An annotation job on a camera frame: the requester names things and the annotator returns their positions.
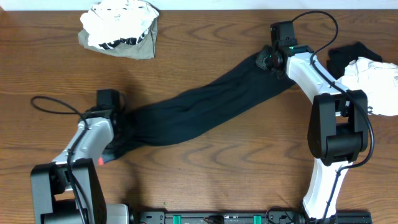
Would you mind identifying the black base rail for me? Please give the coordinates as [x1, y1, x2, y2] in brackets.
[129, 207, 373, 224]

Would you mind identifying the black crumpled garment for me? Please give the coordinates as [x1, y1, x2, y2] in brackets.
[326, 42, 383, 80]

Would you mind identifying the white printed shirt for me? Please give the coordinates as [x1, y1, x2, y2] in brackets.
[80, 0, 159, 50]

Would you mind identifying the white crumpled garment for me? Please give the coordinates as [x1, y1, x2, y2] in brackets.
[338, 57, 397, 116]

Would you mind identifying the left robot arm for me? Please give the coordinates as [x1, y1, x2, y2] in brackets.
[30, 89, 130, 224]

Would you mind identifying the olive green folded garment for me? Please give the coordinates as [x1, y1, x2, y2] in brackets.
[78, 19, 158, 60]

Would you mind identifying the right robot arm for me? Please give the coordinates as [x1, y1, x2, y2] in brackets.
[256, 21, 374, 223]

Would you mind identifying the black shorts red waistband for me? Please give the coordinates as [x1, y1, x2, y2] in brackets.
[101, 54, 294, 163]

